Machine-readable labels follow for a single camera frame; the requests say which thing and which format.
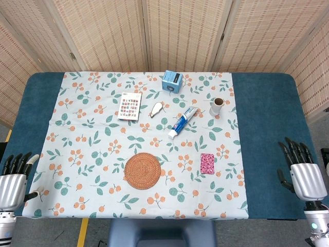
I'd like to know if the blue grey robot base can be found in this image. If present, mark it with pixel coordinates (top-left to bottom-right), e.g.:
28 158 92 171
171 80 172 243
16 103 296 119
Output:
107 219 217 247

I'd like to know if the correction tape dispenser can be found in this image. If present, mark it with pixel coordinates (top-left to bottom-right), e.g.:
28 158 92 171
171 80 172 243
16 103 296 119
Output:
150 101 165 118

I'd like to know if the white cardboard tube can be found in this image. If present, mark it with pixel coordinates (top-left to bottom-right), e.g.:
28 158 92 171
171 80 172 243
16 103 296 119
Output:
209 97 225 117

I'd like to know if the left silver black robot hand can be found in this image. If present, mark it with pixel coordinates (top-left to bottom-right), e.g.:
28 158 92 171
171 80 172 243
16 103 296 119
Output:
0 152 45 212

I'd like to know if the floral print tablecloth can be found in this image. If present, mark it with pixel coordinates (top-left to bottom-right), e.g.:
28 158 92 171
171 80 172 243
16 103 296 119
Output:
22 71 249 220

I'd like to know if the light blue cardboard box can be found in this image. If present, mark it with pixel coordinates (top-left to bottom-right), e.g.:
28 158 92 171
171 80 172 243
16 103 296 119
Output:
161 69 184 94

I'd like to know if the pink patterned cloth piece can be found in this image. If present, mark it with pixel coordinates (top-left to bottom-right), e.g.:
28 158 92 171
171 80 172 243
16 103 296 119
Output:
200 153 215 175

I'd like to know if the blue white toothpaste tube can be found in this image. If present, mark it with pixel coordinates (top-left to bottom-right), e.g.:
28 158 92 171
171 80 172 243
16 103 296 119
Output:
168 107 198 139

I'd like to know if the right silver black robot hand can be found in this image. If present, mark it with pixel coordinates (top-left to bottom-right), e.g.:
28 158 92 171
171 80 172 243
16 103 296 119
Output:
277 137 328 206

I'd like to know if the blue fabric table cover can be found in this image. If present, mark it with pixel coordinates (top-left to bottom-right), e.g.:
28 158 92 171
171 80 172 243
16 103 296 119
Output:
0 72 322 221

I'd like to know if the black equipment beside table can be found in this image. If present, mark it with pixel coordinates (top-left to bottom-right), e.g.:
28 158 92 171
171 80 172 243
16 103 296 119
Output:
320 148 329 178

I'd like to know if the flat box with colourful grid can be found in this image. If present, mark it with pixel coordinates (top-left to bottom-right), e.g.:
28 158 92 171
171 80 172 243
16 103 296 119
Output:
117 92 142 121

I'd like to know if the round woven rattan coaster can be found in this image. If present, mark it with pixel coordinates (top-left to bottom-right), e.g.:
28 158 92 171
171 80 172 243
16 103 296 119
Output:
124 152 162 190

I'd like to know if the woven bamboo folding screen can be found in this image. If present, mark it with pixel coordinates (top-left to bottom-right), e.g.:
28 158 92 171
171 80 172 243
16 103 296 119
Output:
0 0 329 127

